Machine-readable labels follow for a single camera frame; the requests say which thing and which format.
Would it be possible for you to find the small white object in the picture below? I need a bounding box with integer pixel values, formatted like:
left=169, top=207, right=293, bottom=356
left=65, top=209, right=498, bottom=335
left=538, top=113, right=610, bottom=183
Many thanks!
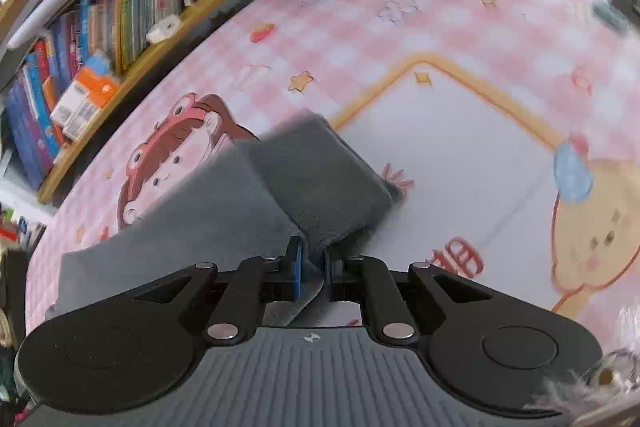
left=146, top=14, right=182, bottom=44

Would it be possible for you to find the orange and white box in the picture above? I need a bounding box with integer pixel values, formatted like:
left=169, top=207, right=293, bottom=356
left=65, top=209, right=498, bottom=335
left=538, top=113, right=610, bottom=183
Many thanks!
left=50, top=52, right=122, bottom=142

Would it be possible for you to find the grey cloth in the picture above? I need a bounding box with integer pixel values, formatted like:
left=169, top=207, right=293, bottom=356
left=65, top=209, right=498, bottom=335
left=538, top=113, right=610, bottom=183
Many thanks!
left=47, top=113, right=407, bottom=328

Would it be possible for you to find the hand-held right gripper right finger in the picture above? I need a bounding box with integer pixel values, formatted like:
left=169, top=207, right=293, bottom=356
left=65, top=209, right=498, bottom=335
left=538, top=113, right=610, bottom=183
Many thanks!
left=323, top=248, right=494, bottom=347

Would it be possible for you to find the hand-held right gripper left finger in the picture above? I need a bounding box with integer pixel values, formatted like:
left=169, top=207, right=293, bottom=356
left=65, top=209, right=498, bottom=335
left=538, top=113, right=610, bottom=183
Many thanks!
left=133, top=234, right=305, bottom=347

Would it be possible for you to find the dark object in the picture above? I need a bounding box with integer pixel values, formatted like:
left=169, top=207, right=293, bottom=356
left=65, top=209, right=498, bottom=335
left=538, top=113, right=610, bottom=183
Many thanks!
left=592, top=0, right=640, bottom=36

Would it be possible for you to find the pink cartoon printed mat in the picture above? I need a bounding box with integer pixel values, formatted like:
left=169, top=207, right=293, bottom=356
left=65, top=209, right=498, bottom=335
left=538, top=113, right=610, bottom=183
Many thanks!
left=25, top=0, right=640, bottom=388

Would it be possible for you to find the wooden bookshelf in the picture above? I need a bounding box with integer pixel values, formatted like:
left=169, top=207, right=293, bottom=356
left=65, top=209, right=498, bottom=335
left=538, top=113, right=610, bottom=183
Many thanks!
left=0, top=0, right=281, bottom=206

